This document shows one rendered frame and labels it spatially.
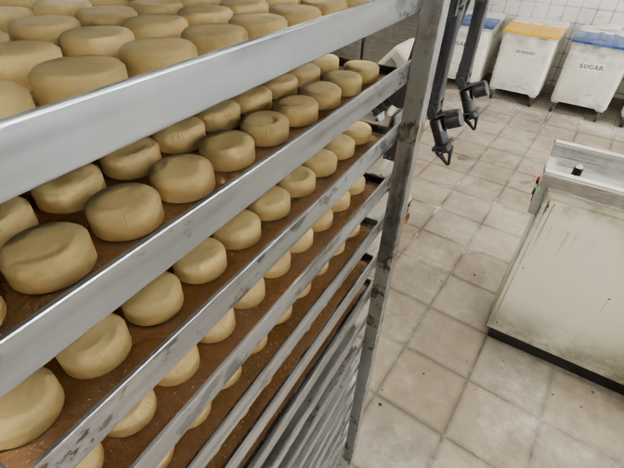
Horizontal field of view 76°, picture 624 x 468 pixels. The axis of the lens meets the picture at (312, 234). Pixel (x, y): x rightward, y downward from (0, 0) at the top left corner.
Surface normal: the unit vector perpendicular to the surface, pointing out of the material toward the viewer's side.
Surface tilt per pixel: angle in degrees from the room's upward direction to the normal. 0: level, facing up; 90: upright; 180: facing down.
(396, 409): 0
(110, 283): 90
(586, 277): 90
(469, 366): 0
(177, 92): 90
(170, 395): 0
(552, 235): 90
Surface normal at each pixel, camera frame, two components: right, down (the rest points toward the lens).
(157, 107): 0.86, 0.33
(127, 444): 0.03, -0.78
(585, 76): -0.63, 0.50
